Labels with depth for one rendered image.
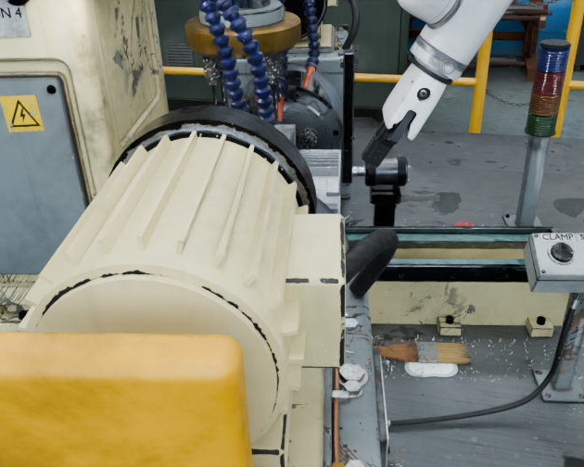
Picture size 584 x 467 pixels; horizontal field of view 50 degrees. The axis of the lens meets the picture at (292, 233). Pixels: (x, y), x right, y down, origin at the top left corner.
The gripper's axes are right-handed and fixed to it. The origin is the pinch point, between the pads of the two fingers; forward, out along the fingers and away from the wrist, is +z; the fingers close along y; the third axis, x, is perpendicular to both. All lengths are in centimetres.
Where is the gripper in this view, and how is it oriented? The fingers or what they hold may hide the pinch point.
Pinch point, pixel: (375, 151)
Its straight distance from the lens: 102.9
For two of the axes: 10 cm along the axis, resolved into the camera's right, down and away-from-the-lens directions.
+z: -4.8, 7.5, 4.6
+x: -8.8, -4.4, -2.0
